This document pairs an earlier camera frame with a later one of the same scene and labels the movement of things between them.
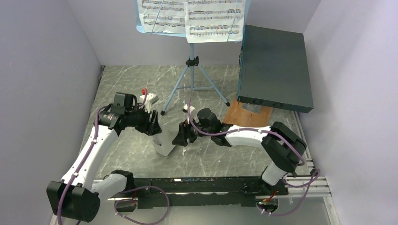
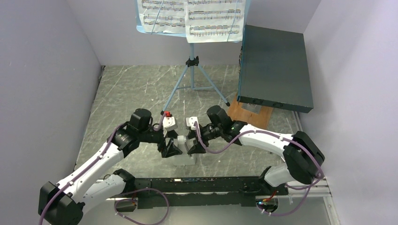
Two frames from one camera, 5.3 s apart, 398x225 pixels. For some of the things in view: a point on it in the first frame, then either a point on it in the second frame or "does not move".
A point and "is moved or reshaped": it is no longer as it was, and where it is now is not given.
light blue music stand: x=192 y=78 does not move
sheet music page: x=163 y=16 does not move
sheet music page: x=215 y=20 does not move
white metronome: x=163 y=141 is moved or reshaped
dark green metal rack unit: x=273 y=70 does not move
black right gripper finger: x=181 y=138 -> x=197 y=148
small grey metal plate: x=253 y=108 does not move
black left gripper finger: x=155 y=128 -> x=172 y=150
